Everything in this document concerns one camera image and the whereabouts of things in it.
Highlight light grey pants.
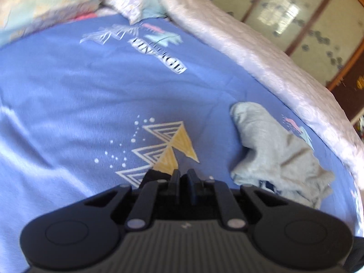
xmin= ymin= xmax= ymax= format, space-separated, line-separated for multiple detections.
xmin=230 ymin=101 xmax=336 ymax=209

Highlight small floral pillow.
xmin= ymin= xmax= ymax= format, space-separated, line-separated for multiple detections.
xmin=100 ymin=0 xmax=169 ymax=25

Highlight sliding wardrobe doors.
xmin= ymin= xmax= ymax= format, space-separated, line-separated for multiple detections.
xmin=189 ymin=0 xmax=364 ymax=91

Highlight blue printed bedsheet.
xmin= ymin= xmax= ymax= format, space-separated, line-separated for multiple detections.
xmin=0 ymin=13 xmax=364 ymax=273

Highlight large floral pillow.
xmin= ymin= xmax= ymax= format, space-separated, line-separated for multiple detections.
xmin=0 ymin=0 xmax=102 ymax=46

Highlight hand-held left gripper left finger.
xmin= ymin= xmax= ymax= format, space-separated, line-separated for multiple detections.
xmin=85 ymin=169 xmax=181 ymax=230

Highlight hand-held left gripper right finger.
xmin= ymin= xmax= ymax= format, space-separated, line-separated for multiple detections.
xmin=186 ymin=169 xmax=288 ymax=230

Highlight pale pink quilt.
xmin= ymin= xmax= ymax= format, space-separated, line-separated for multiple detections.
xmin=142 ymin=0 xmax=364 ymax=182

